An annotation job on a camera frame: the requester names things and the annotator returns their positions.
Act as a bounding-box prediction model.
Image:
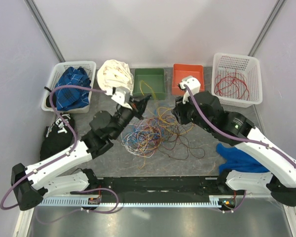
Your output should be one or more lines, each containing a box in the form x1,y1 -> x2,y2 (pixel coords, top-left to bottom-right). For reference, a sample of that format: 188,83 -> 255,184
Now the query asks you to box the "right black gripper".
171,91 -> 213,133

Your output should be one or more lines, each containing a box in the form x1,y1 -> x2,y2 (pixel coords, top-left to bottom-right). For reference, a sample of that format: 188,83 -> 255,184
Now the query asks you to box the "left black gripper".
111,93 -> 152,139

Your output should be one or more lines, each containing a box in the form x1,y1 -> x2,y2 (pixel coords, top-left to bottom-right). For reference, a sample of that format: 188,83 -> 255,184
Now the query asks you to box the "yellow wire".
139,80 -> 158,102

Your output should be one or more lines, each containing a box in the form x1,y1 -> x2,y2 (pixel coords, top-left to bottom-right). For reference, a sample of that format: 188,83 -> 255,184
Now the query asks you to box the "multicolour wire pile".
120,103 -> 206,170

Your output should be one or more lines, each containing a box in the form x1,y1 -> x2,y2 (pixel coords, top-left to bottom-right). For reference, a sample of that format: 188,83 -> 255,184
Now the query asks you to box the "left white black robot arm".
11,95 -> 151,211

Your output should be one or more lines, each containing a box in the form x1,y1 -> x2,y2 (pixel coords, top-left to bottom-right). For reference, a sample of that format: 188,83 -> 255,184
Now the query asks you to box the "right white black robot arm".
172,91 -> 296,207

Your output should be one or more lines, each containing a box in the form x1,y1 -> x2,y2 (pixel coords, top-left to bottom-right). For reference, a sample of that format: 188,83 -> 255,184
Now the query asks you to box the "green drawer box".
133,68 -> 166,100

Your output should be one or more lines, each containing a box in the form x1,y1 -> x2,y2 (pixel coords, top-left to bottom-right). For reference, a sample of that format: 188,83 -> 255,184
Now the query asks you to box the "cream white cloth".
97,59 -> 134,95

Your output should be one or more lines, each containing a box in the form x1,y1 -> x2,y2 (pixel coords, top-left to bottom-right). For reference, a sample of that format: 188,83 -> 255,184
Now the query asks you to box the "orange drawer box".
171,64 -> 205,96

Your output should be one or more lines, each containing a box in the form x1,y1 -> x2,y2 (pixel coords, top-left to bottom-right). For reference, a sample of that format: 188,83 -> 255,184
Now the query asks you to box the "right white plastic basket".
211,53 -> 263,108

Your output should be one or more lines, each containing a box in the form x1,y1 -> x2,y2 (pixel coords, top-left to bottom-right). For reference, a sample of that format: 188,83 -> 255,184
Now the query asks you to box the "white plastic basket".
211,53 -> 263,108
41,61 -> 96,114

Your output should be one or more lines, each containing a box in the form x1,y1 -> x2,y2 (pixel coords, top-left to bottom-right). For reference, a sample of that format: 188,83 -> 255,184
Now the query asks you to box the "left white plastic basket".
41,61 -> 96,114

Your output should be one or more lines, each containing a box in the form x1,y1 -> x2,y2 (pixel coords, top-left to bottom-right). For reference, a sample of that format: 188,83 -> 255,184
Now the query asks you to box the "blue plaid cloth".
54,66 -> 94,111

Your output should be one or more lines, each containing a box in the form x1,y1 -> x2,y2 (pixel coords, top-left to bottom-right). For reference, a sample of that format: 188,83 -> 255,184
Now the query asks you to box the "black printed t-shirt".
39,117 -> 74,161

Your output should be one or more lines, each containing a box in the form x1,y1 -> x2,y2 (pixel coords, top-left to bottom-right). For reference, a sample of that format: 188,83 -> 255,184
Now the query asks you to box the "black cloth in basket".
44,86 -> 57,108

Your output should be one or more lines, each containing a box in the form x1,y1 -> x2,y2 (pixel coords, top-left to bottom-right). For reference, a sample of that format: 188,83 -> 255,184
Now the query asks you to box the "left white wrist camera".
106,86 -> 132,109

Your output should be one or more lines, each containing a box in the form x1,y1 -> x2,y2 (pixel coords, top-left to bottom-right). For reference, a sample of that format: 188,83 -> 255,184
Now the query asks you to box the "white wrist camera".
106,86 -> 132,109
179,76 -> 201,104

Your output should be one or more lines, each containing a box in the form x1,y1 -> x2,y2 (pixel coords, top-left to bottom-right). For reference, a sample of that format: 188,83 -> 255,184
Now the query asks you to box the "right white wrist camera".
179,76 -> 201,104

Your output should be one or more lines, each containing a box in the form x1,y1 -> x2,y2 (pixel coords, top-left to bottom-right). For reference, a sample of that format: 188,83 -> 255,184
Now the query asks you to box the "red wire in basket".
214,56 -> 251,101

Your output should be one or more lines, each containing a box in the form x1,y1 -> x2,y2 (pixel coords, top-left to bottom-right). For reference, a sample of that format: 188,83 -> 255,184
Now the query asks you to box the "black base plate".
70,175 -> 245,198

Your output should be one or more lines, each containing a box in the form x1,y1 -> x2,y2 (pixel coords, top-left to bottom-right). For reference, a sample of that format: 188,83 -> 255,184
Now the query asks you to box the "light blue cable duct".
38,196 -> 226,208

